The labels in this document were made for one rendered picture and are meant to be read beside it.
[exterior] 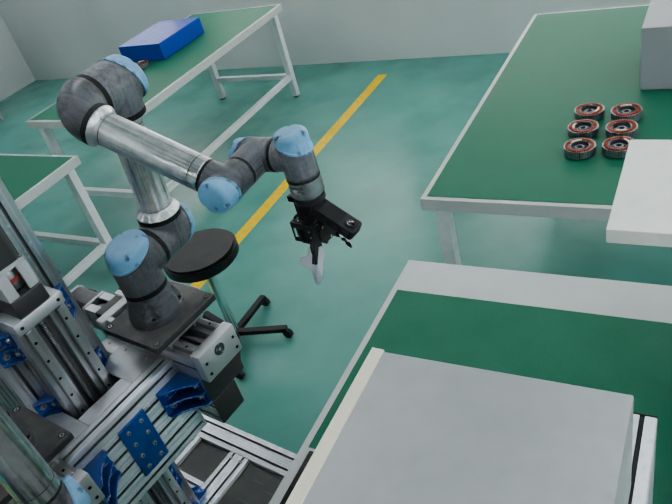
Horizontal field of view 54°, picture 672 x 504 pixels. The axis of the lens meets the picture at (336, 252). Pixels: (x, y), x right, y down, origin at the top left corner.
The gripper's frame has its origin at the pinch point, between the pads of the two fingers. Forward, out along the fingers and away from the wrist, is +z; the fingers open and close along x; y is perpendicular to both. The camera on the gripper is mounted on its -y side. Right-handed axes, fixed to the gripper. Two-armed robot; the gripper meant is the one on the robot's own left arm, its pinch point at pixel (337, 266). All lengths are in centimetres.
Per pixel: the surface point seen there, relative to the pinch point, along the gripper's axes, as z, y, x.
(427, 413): -16, -48, 41
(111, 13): 49, 525, -334
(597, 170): 40, -25, -114
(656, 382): 40, -65, -25
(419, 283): 40, 7, -41
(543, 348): 40, -37, -27
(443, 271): 40, 3, -48
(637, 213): -5, -59, -29
